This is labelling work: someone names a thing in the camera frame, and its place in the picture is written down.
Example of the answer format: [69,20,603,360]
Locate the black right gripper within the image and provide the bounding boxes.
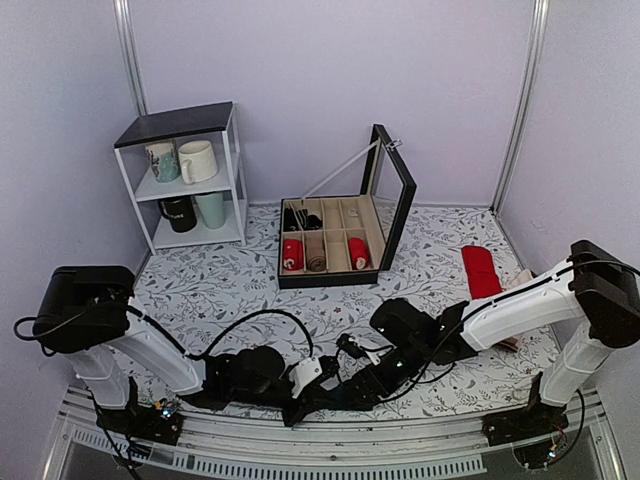
[342,339,429,410]

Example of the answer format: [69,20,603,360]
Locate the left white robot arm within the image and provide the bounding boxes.
[31,266,339,434]

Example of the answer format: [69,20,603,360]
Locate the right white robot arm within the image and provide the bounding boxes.
[335,240,639,436]

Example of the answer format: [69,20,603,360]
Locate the black socks in box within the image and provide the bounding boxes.
[282,200,323,232]

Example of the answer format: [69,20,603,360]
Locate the rolled tan sock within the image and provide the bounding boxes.
[305,236,326,273]

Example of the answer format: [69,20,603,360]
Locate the floral tablecloth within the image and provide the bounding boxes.
[135,206,558,422]

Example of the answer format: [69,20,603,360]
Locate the rolled red sock left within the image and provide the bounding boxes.
[282,239,304,272]

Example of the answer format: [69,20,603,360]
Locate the rolled red sock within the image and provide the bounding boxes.
[348,237,370,271]
[282,239,304,272]

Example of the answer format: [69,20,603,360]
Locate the rolled red sock right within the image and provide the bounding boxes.
[348,237,370,271]

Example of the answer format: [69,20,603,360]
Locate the black compartment storage box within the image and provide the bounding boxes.
[277,124,417,289]

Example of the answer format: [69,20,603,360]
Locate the red folded sock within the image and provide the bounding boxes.
[461,246,503,300]

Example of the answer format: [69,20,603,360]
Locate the beige and brown sock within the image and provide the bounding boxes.
[499,269,535,352]

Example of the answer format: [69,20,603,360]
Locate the pale green tumbler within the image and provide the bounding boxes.
[195,192,226,230]

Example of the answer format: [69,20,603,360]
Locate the black mug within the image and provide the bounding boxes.
[157,196,197,233]

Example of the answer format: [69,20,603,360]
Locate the white shelf with black top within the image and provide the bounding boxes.
[114,102,248,255]

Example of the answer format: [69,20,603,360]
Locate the white ceramic mug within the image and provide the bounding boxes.
[178,140,218,185]

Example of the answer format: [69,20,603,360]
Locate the patterned teal mug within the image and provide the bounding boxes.
[145,140,181,183]

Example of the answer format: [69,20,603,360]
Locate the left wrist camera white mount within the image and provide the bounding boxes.
[288,357,323,399]

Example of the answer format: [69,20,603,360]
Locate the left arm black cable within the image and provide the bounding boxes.
[12,302,314,361]

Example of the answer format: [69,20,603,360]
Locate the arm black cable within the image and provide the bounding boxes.
[334,257,640,404]
[12,302,314,361]

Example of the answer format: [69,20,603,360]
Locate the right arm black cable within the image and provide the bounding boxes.
[334,257,640,404]

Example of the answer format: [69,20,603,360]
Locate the aluminium front rail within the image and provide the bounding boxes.
[42,378,632,479]

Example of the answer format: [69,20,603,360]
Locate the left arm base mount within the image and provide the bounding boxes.
[97,377,184,446]

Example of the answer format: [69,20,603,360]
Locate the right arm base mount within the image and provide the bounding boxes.
[482,373,586,470]

